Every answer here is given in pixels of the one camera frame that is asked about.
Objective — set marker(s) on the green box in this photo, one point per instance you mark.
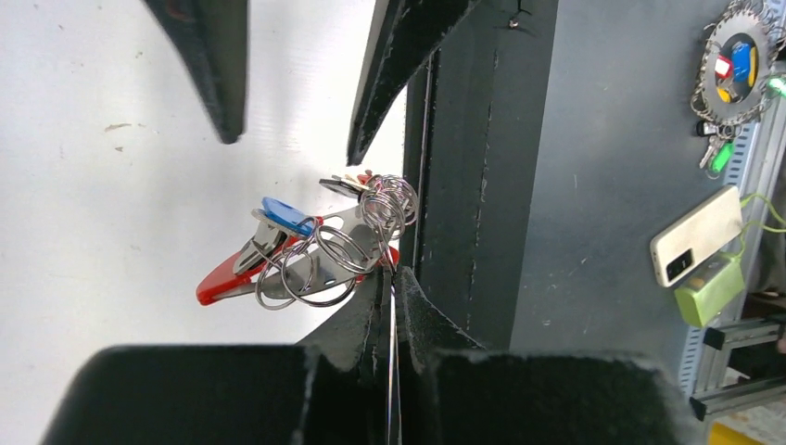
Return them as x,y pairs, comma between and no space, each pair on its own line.
704,294

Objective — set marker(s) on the key organizer with red handle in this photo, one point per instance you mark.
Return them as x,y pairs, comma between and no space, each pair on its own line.
280,268

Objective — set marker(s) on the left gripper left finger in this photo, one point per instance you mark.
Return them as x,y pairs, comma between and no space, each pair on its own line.
346,377

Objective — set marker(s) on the white device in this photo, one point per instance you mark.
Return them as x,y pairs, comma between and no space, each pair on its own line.
696,236

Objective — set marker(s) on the blue key tag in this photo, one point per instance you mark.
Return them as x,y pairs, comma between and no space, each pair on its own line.
287,216

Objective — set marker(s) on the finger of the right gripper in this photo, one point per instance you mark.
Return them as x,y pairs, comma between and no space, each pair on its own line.
403,34
211,39

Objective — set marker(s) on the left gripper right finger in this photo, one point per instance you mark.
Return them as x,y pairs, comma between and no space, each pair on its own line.
426,335

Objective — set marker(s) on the round key organizer with keys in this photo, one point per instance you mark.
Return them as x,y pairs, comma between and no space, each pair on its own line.
734,81

